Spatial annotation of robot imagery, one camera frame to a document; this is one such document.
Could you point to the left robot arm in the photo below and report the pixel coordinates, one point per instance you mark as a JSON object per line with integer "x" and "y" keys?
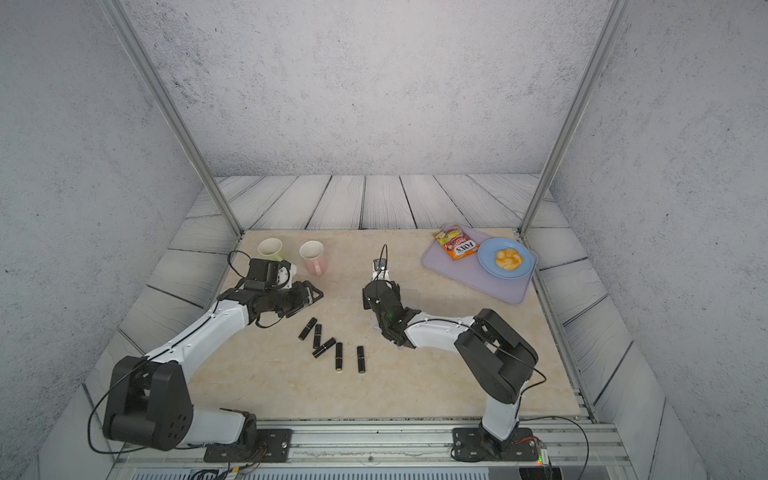
{"x": 148, "y": 403}

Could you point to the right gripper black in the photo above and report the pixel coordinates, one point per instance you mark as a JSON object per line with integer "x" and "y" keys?
{"x": 366, "y": 301}

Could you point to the green mug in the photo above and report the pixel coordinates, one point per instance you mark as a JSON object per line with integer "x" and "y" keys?
{"x": 271, "y": 249}

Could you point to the blue plate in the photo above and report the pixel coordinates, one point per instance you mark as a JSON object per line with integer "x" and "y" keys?
{"x": 487, "y": 255}

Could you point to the black lipstick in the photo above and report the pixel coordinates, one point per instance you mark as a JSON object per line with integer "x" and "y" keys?
{"x": 361, "y": 362}
{"x": 309, "y": 328}
{"x": 324, "y": 347}
{"x": 338, "y": 357}
{"x": 317, "y": 340}

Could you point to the right frame post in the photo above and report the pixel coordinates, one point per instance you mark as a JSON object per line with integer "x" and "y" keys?
{"x": 589, "y": 80}

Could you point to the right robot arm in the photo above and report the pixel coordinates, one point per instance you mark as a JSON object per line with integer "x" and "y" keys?
{"x": 497, "y": 355}

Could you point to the aluminium rail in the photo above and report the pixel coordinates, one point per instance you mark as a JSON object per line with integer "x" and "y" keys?
{"x": 547, "y": 448}

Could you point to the bread roll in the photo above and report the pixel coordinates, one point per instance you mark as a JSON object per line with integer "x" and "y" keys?
{"x": 509, "y": 259}

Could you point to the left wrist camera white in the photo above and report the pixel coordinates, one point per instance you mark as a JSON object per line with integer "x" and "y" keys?
{"x": 284, "y": 281}

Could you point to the left frame post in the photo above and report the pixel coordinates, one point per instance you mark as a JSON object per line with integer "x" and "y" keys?
{"x": 130, "y": 41}

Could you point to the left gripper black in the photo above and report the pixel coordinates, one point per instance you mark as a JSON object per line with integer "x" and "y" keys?
{"x": 301, "y": 295}

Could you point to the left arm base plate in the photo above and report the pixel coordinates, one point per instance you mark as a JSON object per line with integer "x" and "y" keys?
{"x": 254, "y": 446}

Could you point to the frame post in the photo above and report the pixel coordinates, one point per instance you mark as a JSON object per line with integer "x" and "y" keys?
{"x": 130, "y": 41}
{"x": 589, "y": 80}

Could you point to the pink mug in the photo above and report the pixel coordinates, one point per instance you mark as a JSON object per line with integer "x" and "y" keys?
{"x": 313, "y": 255}

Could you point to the orange snack packet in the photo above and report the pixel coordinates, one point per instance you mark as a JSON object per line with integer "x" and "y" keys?
{"x": 456, "y": 242}

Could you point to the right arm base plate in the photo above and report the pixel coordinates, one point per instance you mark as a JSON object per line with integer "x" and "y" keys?
{"x": 476, "y": 445}

